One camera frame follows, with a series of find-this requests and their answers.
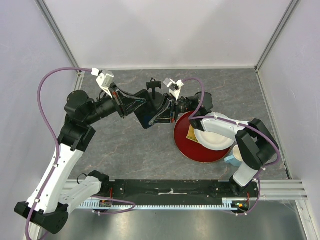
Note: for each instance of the black phone stand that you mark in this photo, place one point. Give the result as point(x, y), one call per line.
point(153, 84)

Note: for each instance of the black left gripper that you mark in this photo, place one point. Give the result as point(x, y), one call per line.
point(127, 105)

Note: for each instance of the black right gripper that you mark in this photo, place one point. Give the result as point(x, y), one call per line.
point(164, 116)

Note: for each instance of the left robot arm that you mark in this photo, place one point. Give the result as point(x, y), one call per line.
point(48, 207)

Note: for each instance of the aluminium frame post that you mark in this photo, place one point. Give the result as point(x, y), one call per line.
point(43, 7)
point(293, 4)

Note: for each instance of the light blue mug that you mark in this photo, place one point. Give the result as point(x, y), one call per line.
point(235, 157)

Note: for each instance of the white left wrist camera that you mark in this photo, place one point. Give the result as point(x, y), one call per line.
point(104, 79)

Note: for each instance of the aluminium front rail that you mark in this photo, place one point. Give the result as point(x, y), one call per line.
point(278, 190)

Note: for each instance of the right aluminium frame post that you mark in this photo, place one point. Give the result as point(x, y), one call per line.
point(293, 4)

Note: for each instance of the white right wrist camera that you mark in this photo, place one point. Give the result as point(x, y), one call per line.
point(174, 87)

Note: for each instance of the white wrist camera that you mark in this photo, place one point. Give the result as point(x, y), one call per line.
point(104, 79)
point(174, 87)

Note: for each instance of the black smartphone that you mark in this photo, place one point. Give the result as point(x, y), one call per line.
point(148, 110)

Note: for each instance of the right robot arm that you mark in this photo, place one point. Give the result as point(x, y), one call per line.
point(215, 131)

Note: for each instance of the white paper plate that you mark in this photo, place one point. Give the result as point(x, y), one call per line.
point(213, 141)

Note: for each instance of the slotted cable duct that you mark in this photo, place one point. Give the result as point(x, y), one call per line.
point(101, 204)

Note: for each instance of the yellow sponge cloth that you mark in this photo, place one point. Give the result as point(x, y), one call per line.
point(191, 134)

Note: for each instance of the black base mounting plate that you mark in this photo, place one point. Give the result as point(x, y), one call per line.
point(175, 191)

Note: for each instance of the red round tray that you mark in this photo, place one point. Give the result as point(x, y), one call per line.
point(194, 150)

